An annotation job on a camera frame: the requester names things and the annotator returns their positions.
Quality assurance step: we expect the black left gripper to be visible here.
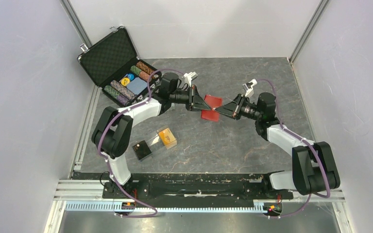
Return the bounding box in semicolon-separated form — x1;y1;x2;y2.
170;85;211;112

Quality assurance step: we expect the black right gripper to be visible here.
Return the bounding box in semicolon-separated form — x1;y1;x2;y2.
215;94;262;121

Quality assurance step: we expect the red leather card holder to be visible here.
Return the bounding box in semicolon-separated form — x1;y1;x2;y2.
201;95;222;122

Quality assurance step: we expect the clear plastic card box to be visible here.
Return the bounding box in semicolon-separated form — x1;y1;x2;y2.
131;126;177;160

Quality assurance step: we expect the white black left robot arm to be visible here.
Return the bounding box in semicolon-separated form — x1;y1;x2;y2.
91;69;211;198

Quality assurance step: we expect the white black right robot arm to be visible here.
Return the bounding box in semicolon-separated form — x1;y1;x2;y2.
214;92;340;198

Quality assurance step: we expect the orange card stack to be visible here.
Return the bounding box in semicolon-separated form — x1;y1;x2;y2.
158;128;177;149

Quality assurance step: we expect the blue playing card deck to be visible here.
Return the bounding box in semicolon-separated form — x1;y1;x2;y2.
126;77;147;95

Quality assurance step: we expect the black card stack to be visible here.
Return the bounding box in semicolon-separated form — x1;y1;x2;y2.
132;140;152;161

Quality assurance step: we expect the red poker chip row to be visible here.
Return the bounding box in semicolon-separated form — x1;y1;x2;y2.
139;71;152;82

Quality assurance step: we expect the brown poker chip row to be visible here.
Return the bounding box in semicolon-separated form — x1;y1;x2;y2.
136;61;154;75

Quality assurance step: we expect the blue dealer chip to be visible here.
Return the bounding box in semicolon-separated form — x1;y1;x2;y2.
126;73;135;81

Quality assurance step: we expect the yellow dealer chip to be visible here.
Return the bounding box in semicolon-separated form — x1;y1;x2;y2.
120;77;131;86

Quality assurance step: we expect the purple grey poker chip row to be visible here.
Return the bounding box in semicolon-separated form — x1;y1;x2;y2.
110;81;136;100

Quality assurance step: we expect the green purple poker chip row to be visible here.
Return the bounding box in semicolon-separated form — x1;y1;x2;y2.
104;85;130;107

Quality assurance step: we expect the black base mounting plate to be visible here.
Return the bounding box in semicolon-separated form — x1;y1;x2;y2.
99;172;293;209

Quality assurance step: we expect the black aluminium poker chip case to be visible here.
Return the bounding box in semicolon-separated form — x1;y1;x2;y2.
77;26;162;107

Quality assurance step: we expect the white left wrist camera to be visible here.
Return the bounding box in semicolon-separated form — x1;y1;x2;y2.
183;71;198;87

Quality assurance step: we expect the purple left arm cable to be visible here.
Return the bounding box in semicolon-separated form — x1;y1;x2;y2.
97;68;187;218

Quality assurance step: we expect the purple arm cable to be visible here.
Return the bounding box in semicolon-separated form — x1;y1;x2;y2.
257;79;332;219
97;68;187;218

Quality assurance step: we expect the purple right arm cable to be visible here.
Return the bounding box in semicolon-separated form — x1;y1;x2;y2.
257;79;332;219

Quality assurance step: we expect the aluminium slotted rail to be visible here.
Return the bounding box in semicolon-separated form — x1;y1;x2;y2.
65;201;278;214

